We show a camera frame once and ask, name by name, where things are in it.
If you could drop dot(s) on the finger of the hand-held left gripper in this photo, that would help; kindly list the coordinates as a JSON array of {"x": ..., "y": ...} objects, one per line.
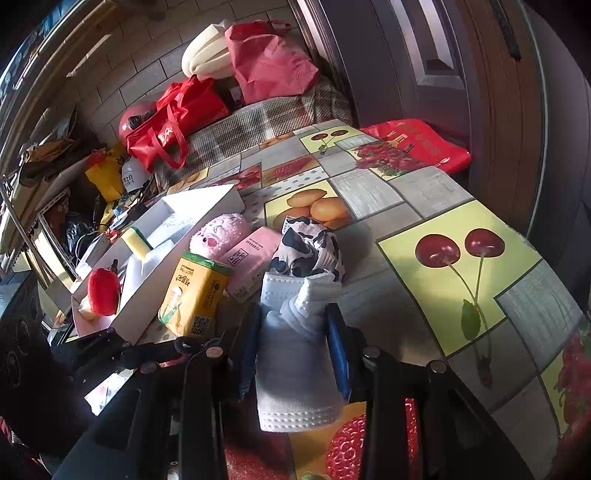
[
  {"x": 97, "y": 344},
  {"x": 171, "y": 350}
]

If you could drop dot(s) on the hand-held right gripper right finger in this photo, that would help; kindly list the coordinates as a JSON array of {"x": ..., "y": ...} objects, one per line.
[{"x": 339, "y": 350}]

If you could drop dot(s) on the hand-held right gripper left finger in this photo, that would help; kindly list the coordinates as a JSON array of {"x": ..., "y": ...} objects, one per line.
[{"x": 247, "y": 360}]

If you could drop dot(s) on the pale sock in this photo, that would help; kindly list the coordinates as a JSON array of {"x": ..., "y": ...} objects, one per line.
[{"x": 307, "y": 302}]

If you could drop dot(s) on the white cardboard box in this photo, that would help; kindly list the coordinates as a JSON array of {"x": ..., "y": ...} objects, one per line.
[{"x": 198, "y": 203}]

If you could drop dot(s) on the red plush toy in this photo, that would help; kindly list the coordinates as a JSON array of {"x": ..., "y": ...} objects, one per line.
[{"x": 104, "y": 290}]

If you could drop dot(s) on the yellow tissue pack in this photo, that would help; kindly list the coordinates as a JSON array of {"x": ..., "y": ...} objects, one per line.
[{"x": 189, "y": 290}]

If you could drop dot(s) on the white foam block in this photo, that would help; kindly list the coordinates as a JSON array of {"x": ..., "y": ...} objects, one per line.
[{"x": 145, "y": 267}]

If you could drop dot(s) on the pink tissue pack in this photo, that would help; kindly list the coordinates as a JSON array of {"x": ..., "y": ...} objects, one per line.
[{"x": 249, "y": 258}]

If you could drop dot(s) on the black plastic bag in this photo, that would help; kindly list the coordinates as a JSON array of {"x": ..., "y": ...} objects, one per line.
[{"x": 76, "y": 235}]

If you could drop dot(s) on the yellow sponge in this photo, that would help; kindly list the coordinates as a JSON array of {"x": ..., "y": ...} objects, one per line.
[{"x": 136, "y": 240}]

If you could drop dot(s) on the cow print cloth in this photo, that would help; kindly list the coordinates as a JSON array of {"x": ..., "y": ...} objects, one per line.
[{"x": 304, "y": 244}]

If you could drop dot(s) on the pink plush toy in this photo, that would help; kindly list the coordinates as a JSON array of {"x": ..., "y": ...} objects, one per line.
[{"x": 219, "y": 233}]

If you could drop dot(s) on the metal shelf rack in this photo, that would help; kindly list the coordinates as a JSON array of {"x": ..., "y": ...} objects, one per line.
[{"x": 27, "y": 194}]

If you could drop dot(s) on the yellow plastic bag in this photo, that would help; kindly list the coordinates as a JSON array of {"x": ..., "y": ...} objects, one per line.
[{"x": 106, "y": 175}]

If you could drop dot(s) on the white labelled bag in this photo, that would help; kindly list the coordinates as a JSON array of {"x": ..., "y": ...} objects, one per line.
[{"x": 136, "y": 175}]

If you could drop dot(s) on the red printed tote bag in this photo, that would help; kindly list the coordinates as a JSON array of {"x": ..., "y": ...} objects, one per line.
[{"x": 415, "y": 143}]

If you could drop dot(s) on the red helmet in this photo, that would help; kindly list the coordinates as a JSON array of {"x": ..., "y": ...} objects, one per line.
[{"x": 136, "y": 120}]

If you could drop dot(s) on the plaid cloth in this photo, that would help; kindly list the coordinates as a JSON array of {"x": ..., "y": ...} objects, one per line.
[{"x": 258, "y": 124}]

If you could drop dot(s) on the red shopping bag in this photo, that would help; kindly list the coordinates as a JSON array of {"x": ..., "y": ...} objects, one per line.
[{"x": 184, "y": 115}]

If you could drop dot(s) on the grey panelled metal door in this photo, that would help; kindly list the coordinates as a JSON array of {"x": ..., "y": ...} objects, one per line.
[{"x": 392, "y": 60}]

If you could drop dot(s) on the pink fabric bag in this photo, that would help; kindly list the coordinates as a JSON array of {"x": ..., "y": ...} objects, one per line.
[{"x": 270, "y": 60}]

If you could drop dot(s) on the white foam cushion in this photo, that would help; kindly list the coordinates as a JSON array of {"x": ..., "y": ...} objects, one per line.
[{"x": 205, "y": 53}]

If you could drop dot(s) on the brown wooden door frame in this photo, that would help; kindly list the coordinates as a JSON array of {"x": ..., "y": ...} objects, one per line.
[{"x": 503, "y": 92}]

